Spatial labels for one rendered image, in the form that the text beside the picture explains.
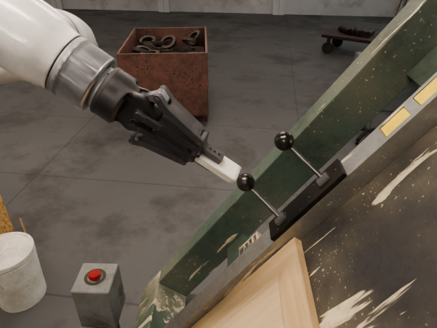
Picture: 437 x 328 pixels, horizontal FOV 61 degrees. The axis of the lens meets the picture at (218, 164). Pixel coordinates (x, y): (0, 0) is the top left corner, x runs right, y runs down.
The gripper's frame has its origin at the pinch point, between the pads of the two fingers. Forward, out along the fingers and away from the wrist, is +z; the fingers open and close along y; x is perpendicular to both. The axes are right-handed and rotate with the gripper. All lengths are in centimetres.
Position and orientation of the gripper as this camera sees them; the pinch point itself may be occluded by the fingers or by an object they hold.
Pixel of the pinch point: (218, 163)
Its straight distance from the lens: 56.5
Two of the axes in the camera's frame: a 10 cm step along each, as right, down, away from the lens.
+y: -4.7, 4.5, 7.6
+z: 8.2, 5.4, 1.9
